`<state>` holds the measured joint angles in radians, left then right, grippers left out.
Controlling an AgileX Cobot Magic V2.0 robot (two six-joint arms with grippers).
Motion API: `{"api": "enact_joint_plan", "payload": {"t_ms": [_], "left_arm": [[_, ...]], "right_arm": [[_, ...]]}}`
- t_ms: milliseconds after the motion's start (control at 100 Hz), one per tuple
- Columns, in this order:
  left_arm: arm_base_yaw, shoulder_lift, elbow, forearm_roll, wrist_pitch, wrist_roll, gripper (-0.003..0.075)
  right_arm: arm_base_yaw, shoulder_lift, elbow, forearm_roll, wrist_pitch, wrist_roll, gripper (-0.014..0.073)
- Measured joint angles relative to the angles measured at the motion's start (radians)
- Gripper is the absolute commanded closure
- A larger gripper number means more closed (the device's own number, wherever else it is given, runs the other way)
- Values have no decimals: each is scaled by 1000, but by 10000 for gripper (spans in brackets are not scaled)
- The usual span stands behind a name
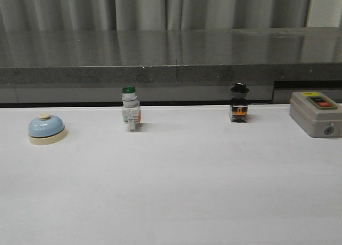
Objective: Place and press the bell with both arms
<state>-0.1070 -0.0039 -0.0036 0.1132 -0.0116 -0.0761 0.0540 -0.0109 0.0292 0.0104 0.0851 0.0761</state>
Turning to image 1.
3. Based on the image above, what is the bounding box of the blue desk bell cream base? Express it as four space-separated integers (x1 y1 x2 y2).
28 113 67 145

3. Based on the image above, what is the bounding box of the grey granite counter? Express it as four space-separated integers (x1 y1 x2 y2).
1 28 341 107

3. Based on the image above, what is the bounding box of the grey curtain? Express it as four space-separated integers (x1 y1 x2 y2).
1 0 310 31

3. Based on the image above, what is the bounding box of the green pilot light switch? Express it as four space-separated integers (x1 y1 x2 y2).
122 86 141 132

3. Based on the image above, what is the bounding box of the black rotary selector switch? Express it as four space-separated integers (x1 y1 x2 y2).
229 82 249 123

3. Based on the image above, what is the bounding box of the grey on off switch box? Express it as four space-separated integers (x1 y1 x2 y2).
290 91 341 138

